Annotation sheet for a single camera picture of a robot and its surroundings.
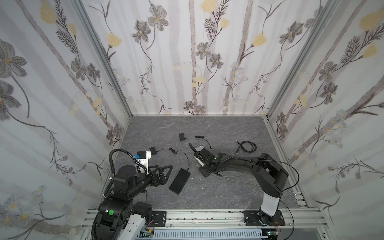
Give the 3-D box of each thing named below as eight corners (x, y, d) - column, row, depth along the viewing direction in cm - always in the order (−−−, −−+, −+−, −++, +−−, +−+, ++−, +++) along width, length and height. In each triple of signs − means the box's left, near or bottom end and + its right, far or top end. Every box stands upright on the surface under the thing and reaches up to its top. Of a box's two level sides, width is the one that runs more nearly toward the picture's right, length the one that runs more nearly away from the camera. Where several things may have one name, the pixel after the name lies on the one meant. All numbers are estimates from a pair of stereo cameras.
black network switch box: (168, 189, 86) (168, 188, 84) (181, 169, 93) (181, 168, 92) (178, 195, 84) (178, 194, 82) (190, 174, 91) (190, 173, 90)
